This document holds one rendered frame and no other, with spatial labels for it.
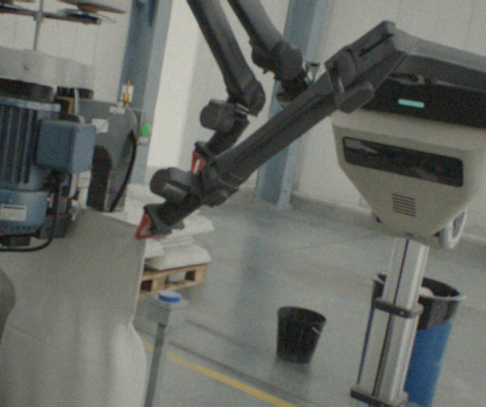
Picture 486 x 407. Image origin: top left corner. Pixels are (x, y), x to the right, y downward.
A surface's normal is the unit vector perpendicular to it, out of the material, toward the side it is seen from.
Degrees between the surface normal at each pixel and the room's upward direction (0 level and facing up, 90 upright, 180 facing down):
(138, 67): 90
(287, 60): 103
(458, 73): 132
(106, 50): 90
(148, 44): 90
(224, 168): 76
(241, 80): 97
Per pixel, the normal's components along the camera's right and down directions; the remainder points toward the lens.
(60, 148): -0.15, 0.11
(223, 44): 0.66, 0.47
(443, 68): 0.16, 0.80
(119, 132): 0.83, 0.22
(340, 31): -0.54, 0.03
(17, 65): 0.19, 0.18
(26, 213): 0.69, 0.22
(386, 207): -0.52, 0.65
